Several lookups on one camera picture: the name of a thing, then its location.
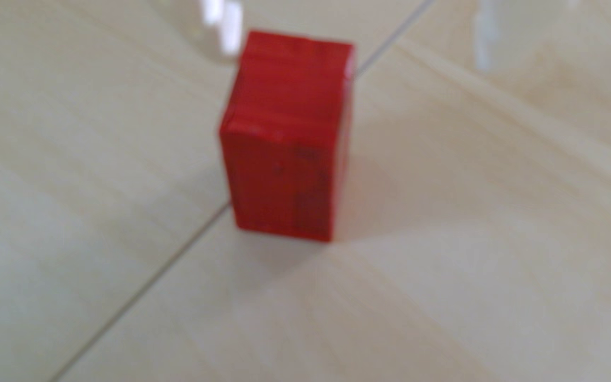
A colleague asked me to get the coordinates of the red block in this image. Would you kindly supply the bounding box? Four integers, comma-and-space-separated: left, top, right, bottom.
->
219, 29, 356, 244

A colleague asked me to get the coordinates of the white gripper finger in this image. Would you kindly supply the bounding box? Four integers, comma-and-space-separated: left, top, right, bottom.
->
472, 0, 582, 73
149, 0, 244, 62

